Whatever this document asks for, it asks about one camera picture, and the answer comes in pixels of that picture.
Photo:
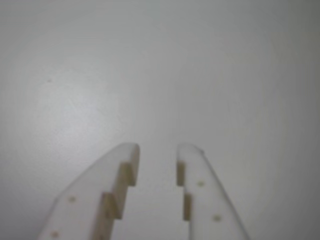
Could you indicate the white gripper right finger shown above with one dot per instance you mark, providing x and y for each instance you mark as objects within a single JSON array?
[{"x": 207, "y": 200}]

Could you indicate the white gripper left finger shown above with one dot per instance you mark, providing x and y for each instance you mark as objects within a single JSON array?
[{"x": 82, "y": 200}]

